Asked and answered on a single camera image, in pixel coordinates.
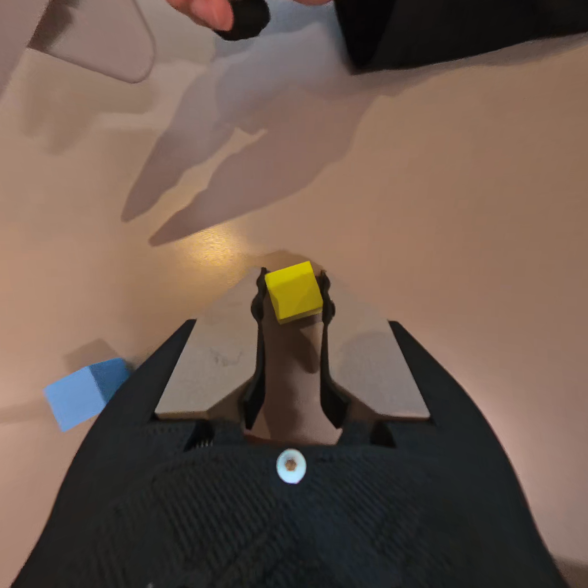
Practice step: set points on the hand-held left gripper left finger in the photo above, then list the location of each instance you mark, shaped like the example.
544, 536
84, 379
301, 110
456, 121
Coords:
206, 363

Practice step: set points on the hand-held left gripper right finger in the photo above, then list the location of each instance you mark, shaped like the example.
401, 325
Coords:
372, 367

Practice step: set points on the yellow foam cube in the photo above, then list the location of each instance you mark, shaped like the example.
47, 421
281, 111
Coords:
294, 289

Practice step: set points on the blue foam cube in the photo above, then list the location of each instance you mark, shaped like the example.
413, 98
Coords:
78, 395

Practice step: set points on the person's right hand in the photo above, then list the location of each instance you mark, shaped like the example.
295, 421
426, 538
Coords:
206, 11

